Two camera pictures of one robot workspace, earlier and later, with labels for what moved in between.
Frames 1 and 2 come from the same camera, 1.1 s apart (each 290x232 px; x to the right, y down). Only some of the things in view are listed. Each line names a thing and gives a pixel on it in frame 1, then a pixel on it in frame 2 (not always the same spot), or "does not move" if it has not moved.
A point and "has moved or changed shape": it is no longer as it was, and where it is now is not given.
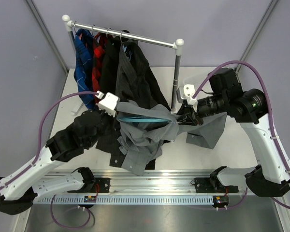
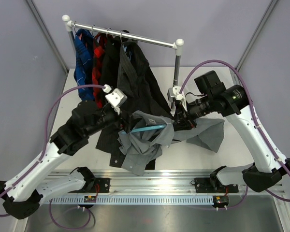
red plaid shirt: [100, 42] does not move
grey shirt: [141, 142] has moved or changed shape
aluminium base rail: [163, 181] does not move
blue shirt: [83, 66] does not move
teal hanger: [145, 119] to [125, 133]
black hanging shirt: [108, 67] does not move
